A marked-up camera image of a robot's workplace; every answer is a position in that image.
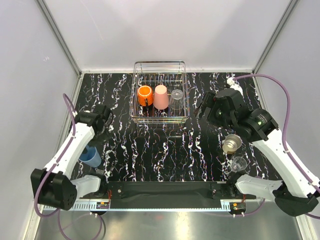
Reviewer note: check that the orange cup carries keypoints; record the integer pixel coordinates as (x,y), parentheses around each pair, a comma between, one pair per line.
(145,96)

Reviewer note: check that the metal cup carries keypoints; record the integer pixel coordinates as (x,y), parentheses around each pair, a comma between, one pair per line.
(231,144)

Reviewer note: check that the blue plastic cup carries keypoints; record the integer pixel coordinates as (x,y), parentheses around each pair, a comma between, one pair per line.
(90,157)

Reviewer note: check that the small clear plastic cup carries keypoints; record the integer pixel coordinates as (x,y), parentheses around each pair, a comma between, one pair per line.
(238,164)

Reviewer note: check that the black base bar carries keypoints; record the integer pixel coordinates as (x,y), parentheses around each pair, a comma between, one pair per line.
(167,194)

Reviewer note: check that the pink plastic cup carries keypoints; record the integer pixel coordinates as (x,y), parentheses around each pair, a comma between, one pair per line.
(160,100)

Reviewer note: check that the clear faceted glass tumbler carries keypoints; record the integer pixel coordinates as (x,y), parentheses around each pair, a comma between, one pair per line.
(176,101)

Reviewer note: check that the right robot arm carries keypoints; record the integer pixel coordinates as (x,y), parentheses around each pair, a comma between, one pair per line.
(297,192)

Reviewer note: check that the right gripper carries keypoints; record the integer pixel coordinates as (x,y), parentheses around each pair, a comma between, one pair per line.
(209,100)

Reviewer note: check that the wire dish rack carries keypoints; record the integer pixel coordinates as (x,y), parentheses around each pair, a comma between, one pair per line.
(172,74)

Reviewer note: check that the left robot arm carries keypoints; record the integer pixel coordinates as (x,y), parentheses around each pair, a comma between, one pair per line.
(52,186)

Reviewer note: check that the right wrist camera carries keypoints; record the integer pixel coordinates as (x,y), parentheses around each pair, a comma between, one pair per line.
(231,83)

